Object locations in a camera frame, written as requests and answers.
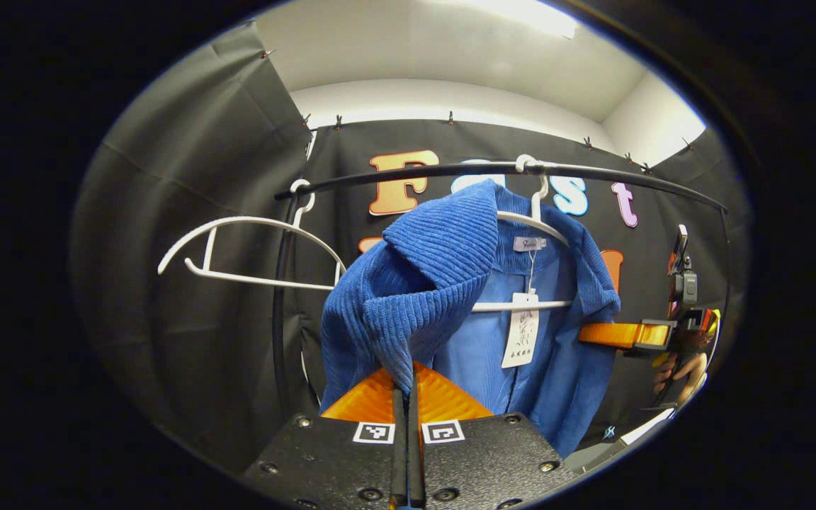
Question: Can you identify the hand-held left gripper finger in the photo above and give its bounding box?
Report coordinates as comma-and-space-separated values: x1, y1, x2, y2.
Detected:
408, 361, 579, 510
242, 365, 409, 510

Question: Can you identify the white plastic hanger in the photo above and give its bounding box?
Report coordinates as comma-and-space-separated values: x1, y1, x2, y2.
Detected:
157, 178, 346, 291
470, 154, 575, 314

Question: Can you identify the blue corduroy jacket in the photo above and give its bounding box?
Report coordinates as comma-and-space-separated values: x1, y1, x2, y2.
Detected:
319, 178, 623, 460

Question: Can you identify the black metal clothes rack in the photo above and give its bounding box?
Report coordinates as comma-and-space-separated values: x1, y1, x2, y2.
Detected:
271, 161, 731, 426

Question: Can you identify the white paper hang tag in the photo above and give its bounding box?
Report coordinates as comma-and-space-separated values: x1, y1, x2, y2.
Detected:
501, 293, 541, 369

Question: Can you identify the row of small backdrop clips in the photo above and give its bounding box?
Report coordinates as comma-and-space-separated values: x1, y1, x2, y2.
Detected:
261, 48, 694, 173

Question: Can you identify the black backdrop cloth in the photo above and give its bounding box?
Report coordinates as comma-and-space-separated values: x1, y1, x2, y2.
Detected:
68, 20, 752, 475

